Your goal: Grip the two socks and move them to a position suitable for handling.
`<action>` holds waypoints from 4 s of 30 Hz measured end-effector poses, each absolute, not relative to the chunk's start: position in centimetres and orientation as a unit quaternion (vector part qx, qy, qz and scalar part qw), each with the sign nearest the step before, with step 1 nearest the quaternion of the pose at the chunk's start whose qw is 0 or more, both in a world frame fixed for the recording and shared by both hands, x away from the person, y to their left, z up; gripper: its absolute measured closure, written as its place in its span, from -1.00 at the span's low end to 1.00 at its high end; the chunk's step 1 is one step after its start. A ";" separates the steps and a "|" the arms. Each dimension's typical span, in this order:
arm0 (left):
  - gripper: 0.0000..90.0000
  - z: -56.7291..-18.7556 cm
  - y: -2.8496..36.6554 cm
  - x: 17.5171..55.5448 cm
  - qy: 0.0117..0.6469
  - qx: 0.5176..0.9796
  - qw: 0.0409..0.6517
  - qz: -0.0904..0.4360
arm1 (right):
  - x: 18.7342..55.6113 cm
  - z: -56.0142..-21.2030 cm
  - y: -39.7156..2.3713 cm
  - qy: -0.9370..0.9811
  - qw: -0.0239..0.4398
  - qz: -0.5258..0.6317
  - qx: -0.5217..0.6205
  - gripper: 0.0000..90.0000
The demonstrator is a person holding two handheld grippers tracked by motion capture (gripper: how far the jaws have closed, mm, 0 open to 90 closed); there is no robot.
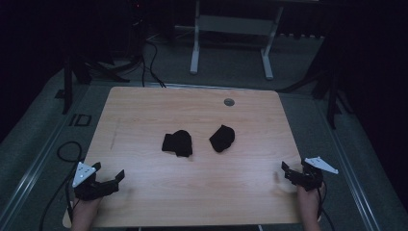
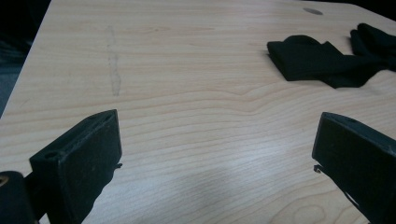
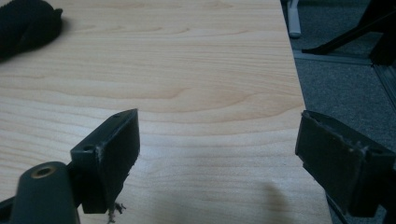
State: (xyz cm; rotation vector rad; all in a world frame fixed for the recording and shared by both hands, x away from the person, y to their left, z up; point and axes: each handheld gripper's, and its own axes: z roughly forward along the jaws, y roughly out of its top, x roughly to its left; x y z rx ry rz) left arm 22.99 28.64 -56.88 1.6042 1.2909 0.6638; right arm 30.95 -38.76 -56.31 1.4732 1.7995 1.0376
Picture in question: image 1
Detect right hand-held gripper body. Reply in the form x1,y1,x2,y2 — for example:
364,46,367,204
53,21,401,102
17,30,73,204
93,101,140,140
288,156,340,193

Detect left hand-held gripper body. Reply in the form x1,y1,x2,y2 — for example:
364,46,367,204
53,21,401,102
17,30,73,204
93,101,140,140
71,161,114,202

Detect person's right hand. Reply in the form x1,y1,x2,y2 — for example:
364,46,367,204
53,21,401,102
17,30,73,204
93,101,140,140
295,182,325,214

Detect person's left hand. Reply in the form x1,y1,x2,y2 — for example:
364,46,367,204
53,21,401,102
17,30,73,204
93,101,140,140
72,195,104,223

